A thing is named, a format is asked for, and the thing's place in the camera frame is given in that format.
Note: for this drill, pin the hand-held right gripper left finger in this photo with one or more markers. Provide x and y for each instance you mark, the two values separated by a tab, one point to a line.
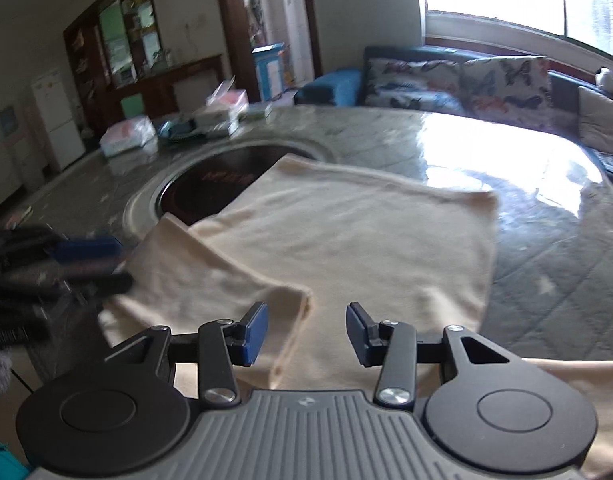
256	335

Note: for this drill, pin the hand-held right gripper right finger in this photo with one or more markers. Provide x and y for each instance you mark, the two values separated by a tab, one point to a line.
357	335

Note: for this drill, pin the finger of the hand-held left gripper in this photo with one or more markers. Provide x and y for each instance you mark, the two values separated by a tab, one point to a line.
86	250
101	282

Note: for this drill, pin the cream garment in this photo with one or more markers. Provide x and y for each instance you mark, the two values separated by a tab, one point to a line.
361	240

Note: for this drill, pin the white plastic bag package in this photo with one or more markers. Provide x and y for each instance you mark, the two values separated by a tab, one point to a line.
126	135

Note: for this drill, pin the white refrigerator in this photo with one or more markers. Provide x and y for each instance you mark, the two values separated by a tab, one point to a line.
56	120

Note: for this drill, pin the round black induction cooktop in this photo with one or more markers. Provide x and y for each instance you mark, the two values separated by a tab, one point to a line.
211	185

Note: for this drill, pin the white flat box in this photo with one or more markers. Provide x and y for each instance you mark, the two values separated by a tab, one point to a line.
216	124

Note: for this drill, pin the wooden glass-door bookshelf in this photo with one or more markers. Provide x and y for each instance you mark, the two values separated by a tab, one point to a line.
86	60

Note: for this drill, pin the dark wooden sideboard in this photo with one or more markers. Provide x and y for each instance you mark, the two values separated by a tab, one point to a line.
186	80

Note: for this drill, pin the person's teal clothing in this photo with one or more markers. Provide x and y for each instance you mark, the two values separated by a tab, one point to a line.
1	460

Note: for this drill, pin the pink white tissue pack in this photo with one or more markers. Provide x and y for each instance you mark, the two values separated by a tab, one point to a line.
229	100

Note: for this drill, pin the green packet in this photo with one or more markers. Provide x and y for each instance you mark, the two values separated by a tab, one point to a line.
256	110

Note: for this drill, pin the blue sofa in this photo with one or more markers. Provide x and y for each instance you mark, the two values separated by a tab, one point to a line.
331	87

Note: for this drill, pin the blue cardboard box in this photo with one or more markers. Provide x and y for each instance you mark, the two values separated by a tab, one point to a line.
269	72

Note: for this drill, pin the butterfly print pillow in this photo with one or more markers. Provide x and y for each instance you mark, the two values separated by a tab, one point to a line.
411	82
506	85

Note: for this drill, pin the grey pillow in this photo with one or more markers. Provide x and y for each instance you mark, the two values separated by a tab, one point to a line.
604	117

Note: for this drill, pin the panda plush toy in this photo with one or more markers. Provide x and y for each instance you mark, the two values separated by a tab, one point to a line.
606	77

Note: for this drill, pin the dark wooden door frame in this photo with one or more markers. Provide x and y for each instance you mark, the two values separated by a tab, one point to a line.
231	35

